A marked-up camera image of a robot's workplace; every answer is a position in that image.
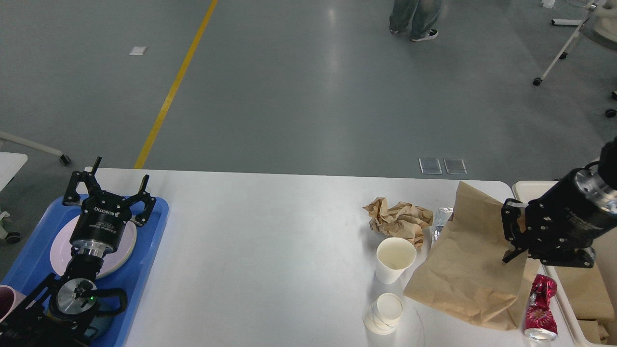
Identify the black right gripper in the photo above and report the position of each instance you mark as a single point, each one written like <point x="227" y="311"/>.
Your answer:
<point x="559" y="227"/>

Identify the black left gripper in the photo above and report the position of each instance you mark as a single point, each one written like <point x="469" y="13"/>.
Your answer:
<point x="103" y="224"/>

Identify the pink plate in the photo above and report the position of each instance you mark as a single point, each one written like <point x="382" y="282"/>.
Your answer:
<point x="60" y="253"/>

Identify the brown paper bag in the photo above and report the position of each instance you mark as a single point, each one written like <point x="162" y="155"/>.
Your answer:
<point x="590" y="301"/>
<point x="464" y="275"/>

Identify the white paper cup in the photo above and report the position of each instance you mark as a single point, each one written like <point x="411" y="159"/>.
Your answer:
<point x="393" y="257"/>
<point x="384" y="314"/>

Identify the dark green mug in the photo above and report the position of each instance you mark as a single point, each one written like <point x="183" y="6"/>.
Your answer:
<point x="99" y="325"/>

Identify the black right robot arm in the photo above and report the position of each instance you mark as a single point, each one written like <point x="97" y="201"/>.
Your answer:
<point x="608" y="161"/>

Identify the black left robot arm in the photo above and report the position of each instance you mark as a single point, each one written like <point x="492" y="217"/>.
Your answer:
<point x="70" y="309"/>

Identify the white stand leg left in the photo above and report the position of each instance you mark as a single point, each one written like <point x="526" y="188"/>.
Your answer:
<point x="63" y="158"/>

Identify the brown paper bag in bin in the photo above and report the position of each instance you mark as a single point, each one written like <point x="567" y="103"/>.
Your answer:
<point x="590" y="301"/>

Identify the crushed red soda can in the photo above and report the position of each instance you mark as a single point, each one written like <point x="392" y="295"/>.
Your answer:
<point x="539" y="322"/>

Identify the blue plastic tray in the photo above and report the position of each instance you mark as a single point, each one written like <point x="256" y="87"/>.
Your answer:
<point x="33" y="264"/>

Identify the white side table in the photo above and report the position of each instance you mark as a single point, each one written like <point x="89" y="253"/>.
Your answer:
<point x="10" y="164"/>

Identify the crumpled aluminium foil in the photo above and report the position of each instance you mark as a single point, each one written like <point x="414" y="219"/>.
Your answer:
<point x="441" y="217"/>

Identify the right floor outlet cover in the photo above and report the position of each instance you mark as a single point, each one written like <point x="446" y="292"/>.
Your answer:
<point x="455" y="166"/>

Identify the floor outlet cover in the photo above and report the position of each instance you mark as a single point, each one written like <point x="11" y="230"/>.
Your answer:
<point x="455" y="166"/>
<point x="430" y="166"/>

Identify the pink ribbed cup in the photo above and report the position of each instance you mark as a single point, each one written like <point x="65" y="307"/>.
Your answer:
<point x="10" y="298"/>

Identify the left floor outlet cover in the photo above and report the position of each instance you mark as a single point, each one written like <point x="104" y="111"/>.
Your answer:
<point x="430" y="166"/>

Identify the crumpled brown paper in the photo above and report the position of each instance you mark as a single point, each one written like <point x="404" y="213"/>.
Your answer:
<point x="404" y="220"/>

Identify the white rolling stand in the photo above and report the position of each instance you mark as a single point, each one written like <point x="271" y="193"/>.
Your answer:
<point x="598" y="25"/>

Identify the person in jeans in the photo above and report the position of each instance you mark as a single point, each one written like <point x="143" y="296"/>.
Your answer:
<point x="420" y="15"/>

